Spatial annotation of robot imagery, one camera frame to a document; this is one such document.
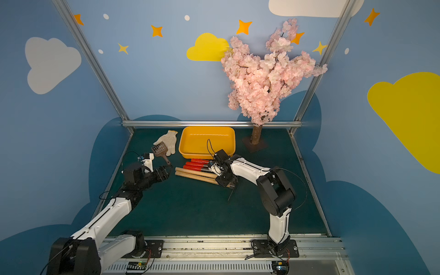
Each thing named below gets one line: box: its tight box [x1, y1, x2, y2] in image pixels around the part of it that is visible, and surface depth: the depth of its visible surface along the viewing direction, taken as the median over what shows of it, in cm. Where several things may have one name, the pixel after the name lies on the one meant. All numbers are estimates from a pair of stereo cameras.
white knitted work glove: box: [152, 130, 179, 157], surface depth 117 cm
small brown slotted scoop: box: [151, 141, 171, 165], surface depth 110 cm
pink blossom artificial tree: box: [221, 18, 328, 153], surface depth 72 cm
